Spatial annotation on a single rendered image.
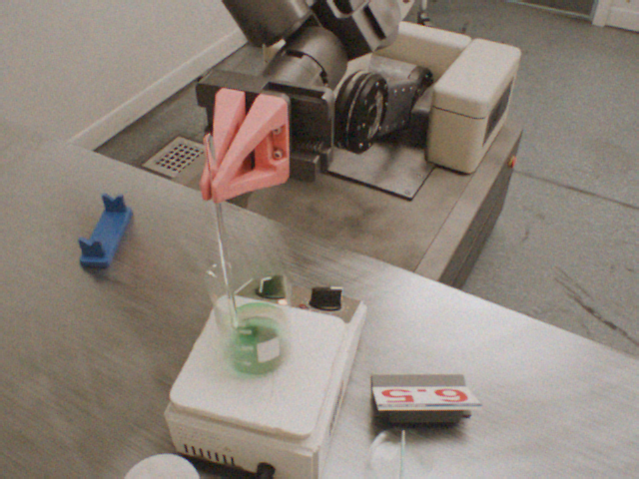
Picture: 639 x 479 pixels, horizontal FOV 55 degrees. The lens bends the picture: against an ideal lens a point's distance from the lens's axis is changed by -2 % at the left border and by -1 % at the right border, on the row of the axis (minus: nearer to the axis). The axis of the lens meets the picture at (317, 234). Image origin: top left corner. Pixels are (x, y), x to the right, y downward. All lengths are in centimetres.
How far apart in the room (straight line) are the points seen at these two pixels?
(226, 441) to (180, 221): 35
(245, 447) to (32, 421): 22
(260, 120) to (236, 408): 22
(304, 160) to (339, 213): 93
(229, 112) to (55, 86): 177
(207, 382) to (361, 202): 95
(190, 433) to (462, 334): 30
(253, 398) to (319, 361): 6
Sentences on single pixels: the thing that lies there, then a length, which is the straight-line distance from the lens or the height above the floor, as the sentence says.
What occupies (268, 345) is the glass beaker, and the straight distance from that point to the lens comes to 48.
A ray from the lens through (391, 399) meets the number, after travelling 57.
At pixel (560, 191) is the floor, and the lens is 218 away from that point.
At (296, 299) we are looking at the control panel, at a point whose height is 80.
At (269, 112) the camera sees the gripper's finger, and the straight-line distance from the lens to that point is 42.
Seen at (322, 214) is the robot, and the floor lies 36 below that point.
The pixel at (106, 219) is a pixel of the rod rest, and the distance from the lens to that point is 80.
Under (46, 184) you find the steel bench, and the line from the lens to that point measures 91.
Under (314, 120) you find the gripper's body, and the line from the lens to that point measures 46.
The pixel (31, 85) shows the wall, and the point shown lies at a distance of 213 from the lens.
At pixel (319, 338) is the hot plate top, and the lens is 53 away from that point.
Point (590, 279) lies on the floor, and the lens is 189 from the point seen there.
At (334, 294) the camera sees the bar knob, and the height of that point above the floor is 81.
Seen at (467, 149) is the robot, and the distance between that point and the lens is 147.
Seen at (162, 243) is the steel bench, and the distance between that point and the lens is 77.
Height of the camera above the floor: 126
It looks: 42 degrees down
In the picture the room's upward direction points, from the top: straight up
